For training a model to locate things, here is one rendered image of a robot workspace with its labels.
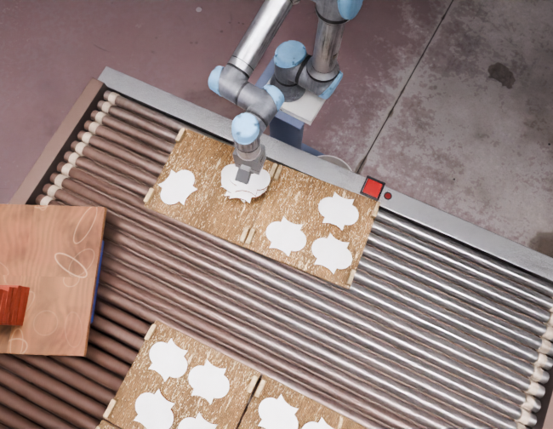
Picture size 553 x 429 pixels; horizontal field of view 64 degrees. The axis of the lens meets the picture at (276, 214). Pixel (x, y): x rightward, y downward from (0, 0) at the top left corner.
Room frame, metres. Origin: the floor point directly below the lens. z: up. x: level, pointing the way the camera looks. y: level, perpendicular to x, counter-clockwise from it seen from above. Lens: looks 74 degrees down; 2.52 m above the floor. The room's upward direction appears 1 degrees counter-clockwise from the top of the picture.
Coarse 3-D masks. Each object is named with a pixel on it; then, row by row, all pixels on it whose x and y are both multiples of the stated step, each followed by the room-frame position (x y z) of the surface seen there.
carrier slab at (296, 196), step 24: (288, 168) 0.63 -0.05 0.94; (288, 192) 0.53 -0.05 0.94; (312, 192) 0.53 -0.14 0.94; (336, 192) 0.52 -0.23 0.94; (264, 216) 0.44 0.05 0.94; (288, 216) 0.44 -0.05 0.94; (312, 216) 0.43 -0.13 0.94; (360, 216) 0.43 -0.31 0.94; (264, 240) 0.35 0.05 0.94; (312, 240) 0.34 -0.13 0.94; (360, 240) 0.34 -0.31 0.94; (288, 264) 0.26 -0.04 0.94; (312, 264) 0.25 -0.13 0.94
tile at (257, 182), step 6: (234, 168) 0.61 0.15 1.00; (234, 174) 0.58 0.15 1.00; (252, 174) 0.58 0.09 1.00; (258, 174) 0.58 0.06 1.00; (264, 174) 0.58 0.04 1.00; (234, 180) 0.56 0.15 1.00; (252, 180) 0.56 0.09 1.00; (258, 180) 0.56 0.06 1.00; (264, 180) 0.56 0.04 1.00; (270, 180) 0.55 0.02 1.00; (240, 186) 0.53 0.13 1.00; (246, 186) 0.53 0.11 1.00; (252, 186) 0.53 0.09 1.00; (258, 186) 0.53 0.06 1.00; (264, 186) 0.53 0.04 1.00; (252, 192) 0.51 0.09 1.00
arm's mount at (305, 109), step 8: (304, 96) 0.96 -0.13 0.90; (312, 96) 0.96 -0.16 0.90; (288, 104) 0.92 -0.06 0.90; (296, 104) 0.92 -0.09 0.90; (304, 104) 0.92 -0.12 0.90; (312, 104) 0.92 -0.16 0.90; (320, 104) 0.92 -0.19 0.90; (288, 112) 0.89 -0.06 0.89; (296, 112) 0.88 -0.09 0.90; (304, 112) 0.88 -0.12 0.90; (312, 112) 0.88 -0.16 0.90; (304, 120) 0.86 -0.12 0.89; (312, 120) 0.86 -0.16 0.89
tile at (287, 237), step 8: (272, 224) 0.40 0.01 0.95; (280, 224) 0.40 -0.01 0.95; (288, 224) 0.40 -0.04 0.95; (272, 232) 0.37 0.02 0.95; (280, 232) 0.37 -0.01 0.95; (288, 232) 0.37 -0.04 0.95; (296, 232) 0.37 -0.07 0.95; (272, 240) 0.34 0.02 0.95; (280, 240) 0.34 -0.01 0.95; (288, 240) 0.34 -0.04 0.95; (296, 240) 0.34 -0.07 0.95; (304, 240) 0.34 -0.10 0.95; (272, 248) 0.32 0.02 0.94; (280, 248) 0.31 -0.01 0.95; (288, 248) 0.31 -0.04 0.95; (296, 248) 0.31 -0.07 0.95
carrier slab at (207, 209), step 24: (192, 144) 0.74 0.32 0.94; (216, 144) 0.74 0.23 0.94; (168, 168) 0.64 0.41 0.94; (192, 168) 0.64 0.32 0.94; (216, 168) 0.64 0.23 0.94; (264, 168) 0.63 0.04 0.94; (216, 192) 0.54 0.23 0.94; (168, 216) 0.45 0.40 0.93; (192, 216) 0.44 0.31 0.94; (216, 216) 0.44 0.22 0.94; (240, 216) 0.44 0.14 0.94
